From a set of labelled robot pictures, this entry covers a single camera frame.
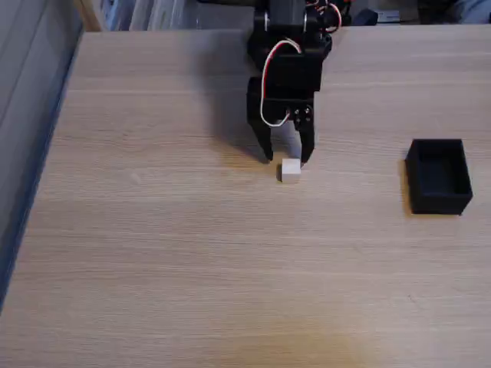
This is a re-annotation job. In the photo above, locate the dark blue object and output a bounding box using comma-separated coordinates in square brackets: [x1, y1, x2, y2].
[351, 9, 379, 27]

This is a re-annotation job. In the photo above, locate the wooden frame post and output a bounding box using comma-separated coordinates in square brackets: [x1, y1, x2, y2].
[74, 0, 103, 32]

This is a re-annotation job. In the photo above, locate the black open box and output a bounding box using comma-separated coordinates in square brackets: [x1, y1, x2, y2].
[405, 138, 474, 216]

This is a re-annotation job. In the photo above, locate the white and red cable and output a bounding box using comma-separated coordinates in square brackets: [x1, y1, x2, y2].
[259, 39, 305, 128]

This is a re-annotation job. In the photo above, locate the white block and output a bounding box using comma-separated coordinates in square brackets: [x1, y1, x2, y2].
[280, 158, 302, 184]

